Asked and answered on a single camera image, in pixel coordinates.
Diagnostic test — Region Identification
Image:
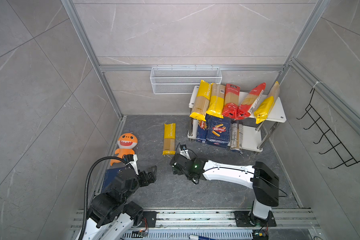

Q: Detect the blue Barilla spaghetti box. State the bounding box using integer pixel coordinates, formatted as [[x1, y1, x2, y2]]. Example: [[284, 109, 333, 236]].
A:
[[196, 120, 208, 144]]

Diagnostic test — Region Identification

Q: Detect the blue Barilla rigatoni box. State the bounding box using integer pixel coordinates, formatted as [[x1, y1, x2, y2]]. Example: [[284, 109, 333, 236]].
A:
[[206, 116, 231, 148]]

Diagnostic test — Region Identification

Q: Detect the clear labelled spaghetti bag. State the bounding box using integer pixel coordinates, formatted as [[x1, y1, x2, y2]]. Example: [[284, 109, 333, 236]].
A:
[[230, 121, 243, 154]]

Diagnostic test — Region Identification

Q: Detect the yellow barcode spaghetti bag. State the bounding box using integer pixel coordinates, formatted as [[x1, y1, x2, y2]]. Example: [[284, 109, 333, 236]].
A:
[[206, 83, 226, 119]]

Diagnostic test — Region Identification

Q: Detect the red spaghetti bag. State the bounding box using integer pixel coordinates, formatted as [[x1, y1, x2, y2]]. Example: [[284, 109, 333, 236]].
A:
[[235, 83, 266, 120], [222, 84, 241, 119]]

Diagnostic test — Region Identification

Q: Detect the yellow Pastatime spaghetti bag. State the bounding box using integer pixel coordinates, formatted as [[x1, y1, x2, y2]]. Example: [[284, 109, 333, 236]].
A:
[[190, 80, 212, 122]]

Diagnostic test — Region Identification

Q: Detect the yellow pasta bag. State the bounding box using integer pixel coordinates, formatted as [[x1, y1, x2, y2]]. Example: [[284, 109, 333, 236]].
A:
[[254, 81, 280, 124]]

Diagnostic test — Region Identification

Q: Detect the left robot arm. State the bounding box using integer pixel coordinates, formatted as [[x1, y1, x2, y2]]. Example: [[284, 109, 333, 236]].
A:
[[77, 155, 157, 240]]

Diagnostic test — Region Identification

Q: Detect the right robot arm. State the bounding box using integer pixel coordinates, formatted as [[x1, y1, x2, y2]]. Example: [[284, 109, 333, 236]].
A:
[[170, 154, 281, 228]]

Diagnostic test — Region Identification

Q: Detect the white two-tier shelf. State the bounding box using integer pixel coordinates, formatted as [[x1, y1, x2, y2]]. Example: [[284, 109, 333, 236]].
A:
[[188, 85, 287, 153]]

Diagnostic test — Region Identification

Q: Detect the orange shark plush toy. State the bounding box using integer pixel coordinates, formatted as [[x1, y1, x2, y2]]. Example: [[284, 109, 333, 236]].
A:
[[115, 133, 138, 161]]

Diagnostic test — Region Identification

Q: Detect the blue marker pen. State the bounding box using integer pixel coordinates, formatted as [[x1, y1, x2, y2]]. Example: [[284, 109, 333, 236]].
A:
[[189, 235, 215, 240]]

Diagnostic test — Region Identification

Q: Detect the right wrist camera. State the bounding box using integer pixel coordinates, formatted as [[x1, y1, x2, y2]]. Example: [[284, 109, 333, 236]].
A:
[[180, 145, 191, 160]]

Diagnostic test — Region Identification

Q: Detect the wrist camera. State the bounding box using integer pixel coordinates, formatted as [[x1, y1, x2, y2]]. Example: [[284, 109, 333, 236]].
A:
[[126, 154, 139, 175], [180, 145, 191, 160]]

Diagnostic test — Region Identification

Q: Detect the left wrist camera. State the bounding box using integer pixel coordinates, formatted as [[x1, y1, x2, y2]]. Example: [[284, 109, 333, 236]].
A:
[[126, 154, 139, 175]]

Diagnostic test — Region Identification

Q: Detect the white wire mesh basket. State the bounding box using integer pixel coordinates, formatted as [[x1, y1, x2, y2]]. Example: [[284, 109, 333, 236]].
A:
[[150, 67, 223, 95]]

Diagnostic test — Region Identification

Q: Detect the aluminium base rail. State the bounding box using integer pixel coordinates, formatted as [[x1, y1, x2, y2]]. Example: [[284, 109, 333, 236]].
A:
[[66, 209, 323, 240]]

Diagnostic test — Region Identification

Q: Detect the black wire hook rack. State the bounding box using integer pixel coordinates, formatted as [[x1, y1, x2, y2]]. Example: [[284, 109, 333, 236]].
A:
[[296, 88, 360, 170]]

